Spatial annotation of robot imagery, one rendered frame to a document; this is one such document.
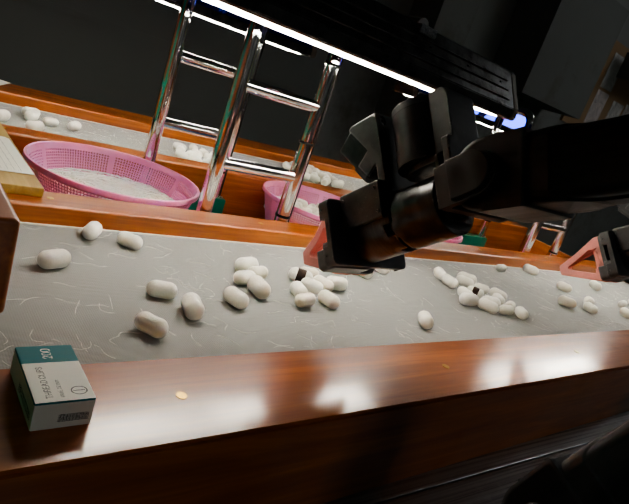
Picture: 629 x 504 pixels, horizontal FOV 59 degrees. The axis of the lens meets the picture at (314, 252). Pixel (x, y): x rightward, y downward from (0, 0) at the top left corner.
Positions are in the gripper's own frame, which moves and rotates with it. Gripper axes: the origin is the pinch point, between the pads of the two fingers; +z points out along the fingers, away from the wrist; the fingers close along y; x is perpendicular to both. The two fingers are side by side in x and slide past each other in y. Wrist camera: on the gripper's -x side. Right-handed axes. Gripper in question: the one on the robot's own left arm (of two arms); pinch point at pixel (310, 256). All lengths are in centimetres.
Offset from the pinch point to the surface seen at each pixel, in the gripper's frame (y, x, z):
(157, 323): 17.6, 6.9, 1.5
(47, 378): 29.7, 11.6, -8.8
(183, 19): -2, -49, 28
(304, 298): -3.6, 3.6, 6.0
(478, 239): -112, -24, 48
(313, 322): -3.3, 6.7, 4.5
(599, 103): -470, -201, 124
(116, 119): -8, -52, 74
